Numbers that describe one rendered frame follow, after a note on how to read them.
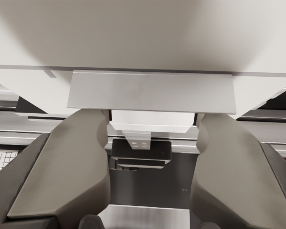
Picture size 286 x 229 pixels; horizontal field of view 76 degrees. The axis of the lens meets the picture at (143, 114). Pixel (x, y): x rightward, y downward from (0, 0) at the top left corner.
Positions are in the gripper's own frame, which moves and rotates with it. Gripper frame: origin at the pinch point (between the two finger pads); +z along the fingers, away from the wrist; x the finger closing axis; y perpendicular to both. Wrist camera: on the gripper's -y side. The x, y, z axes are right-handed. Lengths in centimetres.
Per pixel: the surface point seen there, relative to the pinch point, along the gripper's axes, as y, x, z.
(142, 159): 21.1, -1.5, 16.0
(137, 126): 6.1, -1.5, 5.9
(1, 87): 2.6, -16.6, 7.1
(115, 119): 4.2, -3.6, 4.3
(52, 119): 5.6, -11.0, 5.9
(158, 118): 3.7, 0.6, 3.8
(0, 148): 34, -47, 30
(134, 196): 51, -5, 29
